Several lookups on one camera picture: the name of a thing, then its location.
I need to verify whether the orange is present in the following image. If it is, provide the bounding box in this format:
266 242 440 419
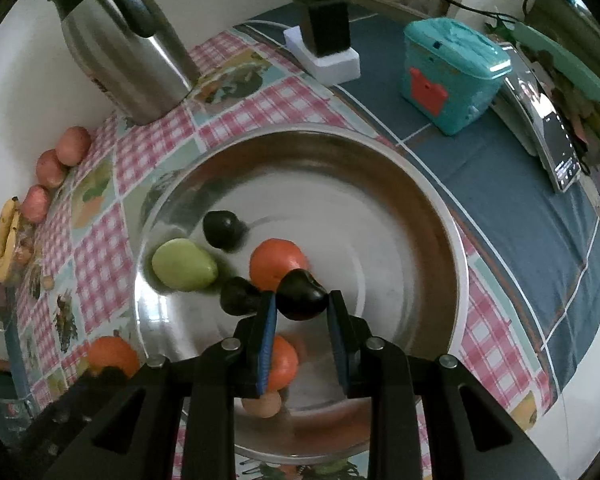
86 336 140 377
268 335 299 391
249 238 309 292

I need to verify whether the brown kiwi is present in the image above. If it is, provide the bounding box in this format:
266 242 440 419
242 391 283 419

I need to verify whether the small dark plum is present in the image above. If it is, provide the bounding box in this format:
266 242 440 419
220 276 261 316

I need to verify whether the large green mango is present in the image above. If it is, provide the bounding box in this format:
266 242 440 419
150 238 219 292

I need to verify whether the checkered fruit tablecloth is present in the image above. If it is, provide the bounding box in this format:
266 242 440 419
11 29 556 480

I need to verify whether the small brown longan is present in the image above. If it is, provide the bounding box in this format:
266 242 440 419
41 275 55 290

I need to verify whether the lower banana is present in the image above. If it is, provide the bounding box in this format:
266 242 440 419
0 209 20 283

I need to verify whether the banana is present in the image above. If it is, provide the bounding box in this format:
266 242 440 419
0 196 19 258
0 209 20 283

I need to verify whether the glass fruit bowl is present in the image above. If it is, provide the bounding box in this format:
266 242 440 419
7 220 35 283

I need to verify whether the blue bed sheet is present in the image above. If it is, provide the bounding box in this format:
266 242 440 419
335 8 600 390

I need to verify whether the upper banana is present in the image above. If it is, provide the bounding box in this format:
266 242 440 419
0 196 19 258

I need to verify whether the left red apple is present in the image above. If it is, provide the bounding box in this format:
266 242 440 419
19 185 50 224

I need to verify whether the red apple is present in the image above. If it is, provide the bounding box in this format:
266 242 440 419
55 126 92 167
19 185 50 224
35 150 68 190

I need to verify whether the middle red apple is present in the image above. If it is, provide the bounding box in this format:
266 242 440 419
35 150 68 190

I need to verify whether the steel round tray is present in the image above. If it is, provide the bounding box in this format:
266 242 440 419
134 124 468 464

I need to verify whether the smartphone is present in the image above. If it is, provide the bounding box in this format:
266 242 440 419
492 41 581 193

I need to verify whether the right red apple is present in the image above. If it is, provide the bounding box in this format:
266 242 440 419
55 126 92 167

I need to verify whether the teal plastic box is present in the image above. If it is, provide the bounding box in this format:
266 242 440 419
401 18 512 136

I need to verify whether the steel thermos jug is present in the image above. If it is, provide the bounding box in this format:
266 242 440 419
50 0 200 125

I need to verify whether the white power strip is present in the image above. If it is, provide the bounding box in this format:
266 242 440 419
283 26 361 87

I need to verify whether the black power adapter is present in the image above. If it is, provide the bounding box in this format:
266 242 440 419
294 0 351 58

